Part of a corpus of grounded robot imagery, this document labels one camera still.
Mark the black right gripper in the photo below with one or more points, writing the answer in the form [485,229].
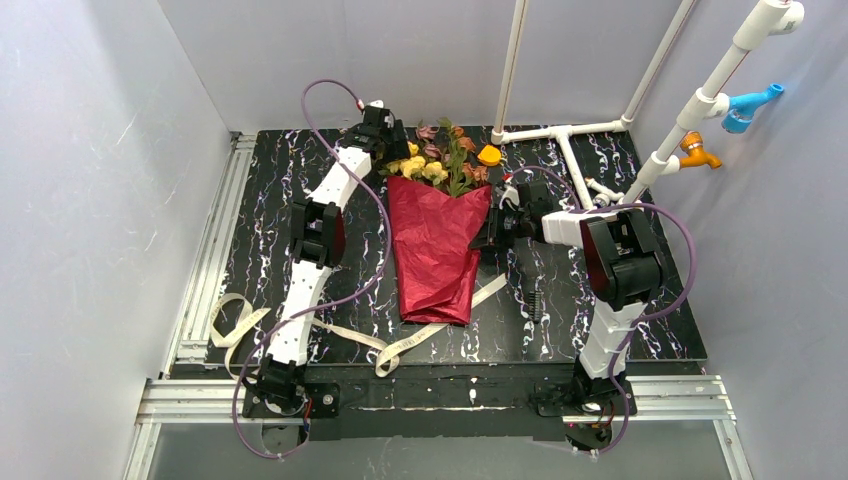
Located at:
[499,221]

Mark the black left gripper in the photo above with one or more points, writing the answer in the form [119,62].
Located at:
[395,137]

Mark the yellow fake flower bunch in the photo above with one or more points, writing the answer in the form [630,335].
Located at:
[418,168]

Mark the orange fake flower stem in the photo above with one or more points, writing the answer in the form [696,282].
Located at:
[463,176]

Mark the maroon wrapping paper sheet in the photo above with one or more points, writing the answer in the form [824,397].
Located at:
[431,234]

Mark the beige ribbon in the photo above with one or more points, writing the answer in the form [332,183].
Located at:
[388,358]

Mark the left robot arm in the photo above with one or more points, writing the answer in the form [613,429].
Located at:
[317,244]

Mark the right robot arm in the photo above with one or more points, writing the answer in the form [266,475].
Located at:
[625,268]

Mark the pink fake flower stem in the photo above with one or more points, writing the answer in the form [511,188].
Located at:
[426,138]

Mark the orange plastic piece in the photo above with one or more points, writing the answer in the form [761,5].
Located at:
[489,156]

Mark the black comb strip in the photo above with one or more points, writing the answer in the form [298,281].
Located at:
[534,305]

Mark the white pipe valve fitting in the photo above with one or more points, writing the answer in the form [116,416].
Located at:
[604,196]

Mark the orange plastic tap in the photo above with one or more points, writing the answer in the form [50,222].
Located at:
[695,154]

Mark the blue plastic tap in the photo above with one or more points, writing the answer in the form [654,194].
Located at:
[742,108]

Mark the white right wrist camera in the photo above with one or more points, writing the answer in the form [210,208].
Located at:
[507,194]

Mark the aluminium frame rail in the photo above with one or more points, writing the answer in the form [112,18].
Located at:
[188,344]

